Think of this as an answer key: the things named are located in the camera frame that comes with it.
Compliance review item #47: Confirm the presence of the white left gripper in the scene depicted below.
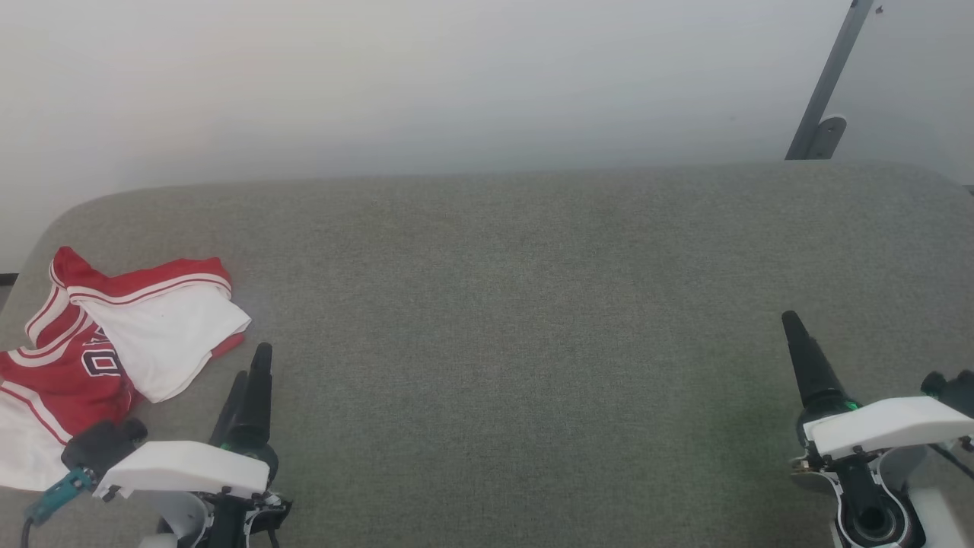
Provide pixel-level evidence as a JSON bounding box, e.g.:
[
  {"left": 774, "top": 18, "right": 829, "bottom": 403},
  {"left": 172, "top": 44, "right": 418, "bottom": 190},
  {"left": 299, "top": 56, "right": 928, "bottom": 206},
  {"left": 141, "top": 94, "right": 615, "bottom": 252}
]
[{"left": 93, "top": 342, "right": 281, "bottom": 503}]

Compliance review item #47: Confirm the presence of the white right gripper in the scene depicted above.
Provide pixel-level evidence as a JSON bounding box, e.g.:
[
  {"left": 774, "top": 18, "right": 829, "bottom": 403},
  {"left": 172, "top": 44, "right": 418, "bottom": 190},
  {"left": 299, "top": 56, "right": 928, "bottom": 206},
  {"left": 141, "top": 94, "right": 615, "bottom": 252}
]
[{"left": 781, "top": 310, "right": 974, "bottom": 461}]

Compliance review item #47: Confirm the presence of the red and white jersey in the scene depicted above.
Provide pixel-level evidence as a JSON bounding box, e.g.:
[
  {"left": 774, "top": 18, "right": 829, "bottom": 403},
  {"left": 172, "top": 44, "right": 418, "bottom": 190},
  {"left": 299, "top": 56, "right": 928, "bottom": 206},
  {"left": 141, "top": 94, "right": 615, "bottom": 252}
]
[{"left": 0, "top": 246, "right": 252, "bottom": 492}]

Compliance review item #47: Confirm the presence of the grey-green fabric sofa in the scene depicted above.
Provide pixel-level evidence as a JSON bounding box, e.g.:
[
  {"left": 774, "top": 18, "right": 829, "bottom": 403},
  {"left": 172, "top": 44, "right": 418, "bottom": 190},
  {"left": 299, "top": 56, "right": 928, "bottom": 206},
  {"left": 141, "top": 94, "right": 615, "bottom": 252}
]
[{"left": 0, "top": 160, "right": 974, "bottom": 548}]

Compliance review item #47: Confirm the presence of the grey metal pole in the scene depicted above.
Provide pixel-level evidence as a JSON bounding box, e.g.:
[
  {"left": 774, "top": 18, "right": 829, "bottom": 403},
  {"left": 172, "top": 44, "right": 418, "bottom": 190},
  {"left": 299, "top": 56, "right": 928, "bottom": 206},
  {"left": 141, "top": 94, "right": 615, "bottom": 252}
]
[{"left": 784, "top": 0, "right": 876, "bottom": 161}]

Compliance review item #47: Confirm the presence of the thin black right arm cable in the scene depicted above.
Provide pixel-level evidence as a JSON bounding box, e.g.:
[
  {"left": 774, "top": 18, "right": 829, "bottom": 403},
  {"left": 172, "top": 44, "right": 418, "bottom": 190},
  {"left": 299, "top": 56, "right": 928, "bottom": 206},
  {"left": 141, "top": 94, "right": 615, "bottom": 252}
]
[{"left": 928, "top": 441, "right": 974, "bottom": 482}]

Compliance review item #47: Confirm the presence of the grey pole bracket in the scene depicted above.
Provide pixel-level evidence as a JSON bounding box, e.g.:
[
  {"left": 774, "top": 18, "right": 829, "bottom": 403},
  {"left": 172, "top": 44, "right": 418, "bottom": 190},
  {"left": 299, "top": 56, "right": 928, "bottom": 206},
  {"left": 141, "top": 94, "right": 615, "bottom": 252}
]
[{"left": 807, "top": 114, "right": 848, "bottom": 161}]

